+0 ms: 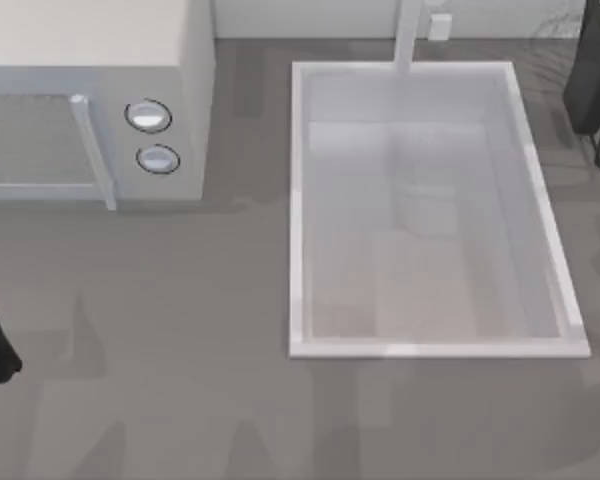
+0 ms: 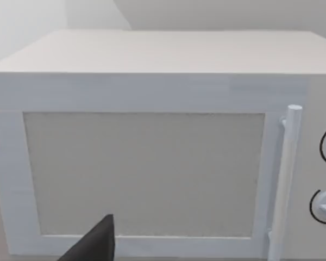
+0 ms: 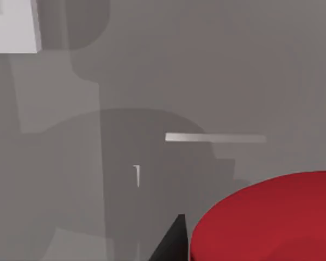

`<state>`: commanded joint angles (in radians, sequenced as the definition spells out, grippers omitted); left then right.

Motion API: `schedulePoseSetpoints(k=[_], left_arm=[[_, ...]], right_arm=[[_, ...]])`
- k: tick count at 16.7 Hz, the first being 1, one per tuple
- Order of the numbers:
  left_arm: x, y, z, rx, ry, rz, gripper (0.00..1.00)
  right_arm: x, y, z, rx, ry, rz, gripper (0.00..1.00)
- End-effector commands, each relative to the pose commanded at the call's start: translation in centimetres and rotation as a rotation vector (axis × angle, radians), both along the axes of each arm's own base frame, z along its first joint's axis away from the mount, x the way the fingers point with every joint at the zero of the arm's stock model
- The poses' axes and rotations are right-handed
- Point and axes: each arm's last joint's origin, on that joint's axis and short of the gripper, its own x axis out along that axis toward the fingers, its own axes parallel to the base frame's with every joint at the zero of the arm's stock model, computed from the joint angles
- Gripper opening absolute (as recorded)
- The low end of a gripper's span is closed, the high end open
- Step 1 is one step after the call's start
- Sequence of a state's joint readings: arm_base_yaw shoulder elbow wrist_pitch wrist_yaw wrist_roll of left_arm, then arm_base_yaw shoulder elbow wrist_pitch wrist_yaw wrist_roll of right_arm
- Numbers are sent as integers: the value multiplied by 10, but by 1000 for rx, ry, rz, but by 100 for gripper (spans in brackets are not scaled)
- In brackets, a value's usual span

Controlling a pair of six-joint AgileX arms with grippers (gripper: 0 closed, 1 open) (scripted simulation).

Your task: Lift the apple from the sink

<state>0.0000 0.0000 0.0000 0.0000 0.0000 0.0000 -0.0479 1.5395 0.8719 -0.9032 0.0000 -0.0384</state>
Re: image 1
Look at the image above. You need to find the white sink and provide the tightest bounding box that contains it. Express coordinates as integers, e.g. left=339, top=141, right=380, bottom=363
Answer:
left=287, top=60, right=592, bottom=360

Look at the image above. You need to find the small round microwave knob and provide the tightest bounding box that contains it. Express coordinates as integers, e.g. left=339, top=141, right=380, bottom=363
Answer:
left=135, top=143, right=182, bottom=176

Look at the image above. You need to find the pale microwave oven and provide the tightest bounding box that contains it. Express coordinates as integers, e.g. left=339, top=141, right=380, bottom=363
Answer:
left=0, top=0, right=217, bottom=212

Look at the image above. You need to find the large round microwave knob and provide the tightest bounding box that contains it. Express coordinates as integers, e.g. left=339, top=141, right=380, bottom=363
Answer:
left=123, top=98, right=173, bottom=135

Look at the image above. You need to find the tall white tap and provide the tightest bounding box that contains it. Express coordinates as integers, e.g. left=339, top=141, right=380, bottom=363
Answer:
left=392, top=0, right=422, bottom=76

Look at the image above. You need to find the microwave oven door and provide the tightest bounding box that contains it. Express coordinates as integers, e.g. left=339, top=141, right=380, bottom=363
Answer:
left=0, top=92, right=117, bottom=211

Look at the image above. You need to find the microwave door handle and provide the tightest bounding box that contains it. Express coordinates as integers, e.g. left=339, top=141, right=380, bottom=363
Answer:
left=69, top=93, right=118, bottom=212

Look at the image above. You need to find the white wall socket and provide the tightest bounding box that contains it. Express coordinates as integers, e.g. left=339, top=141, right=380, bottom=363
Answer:
left=428, top=13, right=453, bottom=41

